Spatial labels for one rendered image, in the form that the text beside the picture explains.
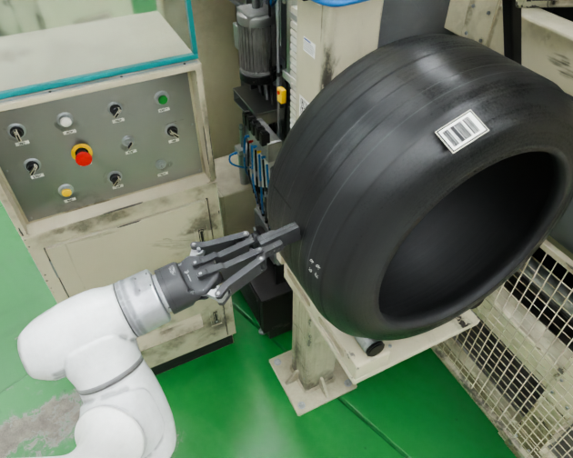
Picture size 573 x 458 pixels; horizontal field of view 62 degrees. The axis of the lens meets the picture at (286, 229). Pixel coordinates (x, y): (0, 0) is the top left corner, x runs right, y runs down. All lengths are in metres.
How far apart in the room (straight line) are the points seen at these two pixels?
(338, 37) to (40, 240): 0.94
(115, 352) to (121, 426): 0.10
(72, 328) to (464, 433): 1.61
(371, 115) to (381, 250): 0.20
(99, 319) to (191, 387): 1.36
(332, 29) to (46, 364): 0.74
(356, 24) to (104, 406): 0.79
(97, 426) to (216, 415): 1.27
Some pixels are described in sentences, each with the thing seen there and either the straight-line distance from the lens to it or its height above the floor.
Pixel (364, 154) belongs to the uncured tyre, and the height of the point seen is 1.39.
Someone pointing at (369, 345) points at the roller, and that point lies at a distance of 1.05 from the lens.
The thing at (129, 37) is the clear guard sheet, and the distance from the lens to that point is 1.23.
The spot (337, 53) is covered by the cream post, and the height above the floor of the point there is 1.39.
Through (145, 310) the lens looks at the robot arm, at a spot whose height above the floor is 1.23.
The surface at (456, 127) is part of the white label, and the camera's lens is 0.71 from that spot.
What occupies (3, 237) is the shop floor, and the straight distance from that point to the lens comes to 2.94.
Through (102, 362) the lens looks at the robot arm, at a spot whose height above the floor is 1.19.
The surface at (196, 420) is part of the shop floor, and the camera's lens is 1.99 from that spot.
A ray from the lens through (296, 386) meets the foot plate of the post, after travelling 2.01.
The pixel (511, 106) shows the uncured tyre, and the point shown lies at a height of 1.45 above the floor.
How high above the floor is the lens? 1.79
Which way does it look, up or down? 44 degrees down
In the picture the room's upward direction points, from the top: straight up
